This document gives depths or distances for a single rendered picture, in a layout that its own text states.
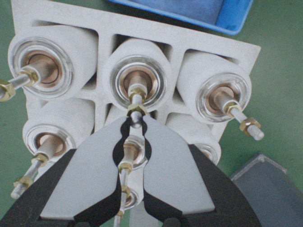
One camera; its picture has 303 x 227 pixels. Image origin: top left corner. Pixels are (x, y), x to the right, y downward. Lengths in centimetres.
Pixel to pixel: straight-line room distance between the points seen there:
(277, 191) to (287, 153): 21
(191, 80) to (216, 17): 27
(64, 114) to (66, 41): 11
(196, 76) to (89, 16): 18
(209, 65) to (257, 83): 36
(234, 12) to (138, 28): 22
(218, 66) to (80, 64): 18
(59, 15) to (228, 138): 59
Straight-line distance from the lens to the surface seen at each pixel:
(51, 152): 28
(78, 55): 23
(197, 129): 30
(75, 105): 32
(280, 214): 69
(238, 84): 26
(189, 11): 47
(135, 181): 35
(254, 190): 74
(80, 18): 30
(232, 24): 42
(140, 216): 52
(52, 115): 28
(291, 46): 62
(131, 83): 20
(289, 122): 75
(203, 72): 24
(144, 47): 22
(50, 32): 24
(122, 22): 28
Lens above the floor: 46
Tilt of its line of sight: 61 degrees down
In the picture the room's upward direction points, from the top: 174 degrees clockwise
